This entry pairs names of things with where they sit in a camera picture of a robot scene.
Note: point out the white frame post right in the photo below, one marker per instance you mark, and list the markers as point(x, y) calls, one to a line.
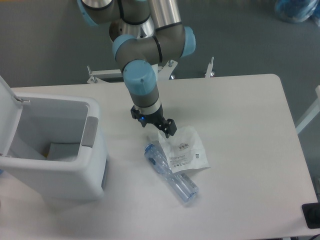
point(309, 114)

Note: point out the white trash can with lid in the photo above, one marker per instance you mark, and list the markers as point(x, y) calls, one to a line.
point(53, 143)

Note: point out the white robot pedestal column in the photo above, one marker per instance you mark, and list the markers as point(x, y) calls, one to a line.
point(140, 27)

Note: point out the blue plastic bag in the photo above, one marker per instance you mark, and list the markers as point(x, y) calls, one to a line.
point(295, 11)

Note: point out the clear crushed plastic bottle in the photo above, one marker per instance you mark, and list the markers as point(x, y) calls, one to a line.
point(180, 183)

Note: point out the white plastic packaging bag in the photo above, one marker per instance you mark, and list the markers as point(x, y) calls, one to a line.
point(183, 151)

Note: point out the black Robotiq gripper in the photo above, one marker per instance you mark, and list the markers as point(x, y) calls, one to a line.
point(167, 126)

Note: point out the black device at table edge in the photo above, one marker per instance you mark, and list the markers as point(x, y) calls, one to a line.
point(311, 212)

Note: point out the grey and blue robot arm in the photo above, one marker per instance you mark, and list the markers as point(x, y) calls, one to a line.
point(175, 40)

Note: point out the white pedestal base frame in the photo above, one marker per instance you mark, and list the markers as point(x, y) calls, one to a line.
point(161, 73)

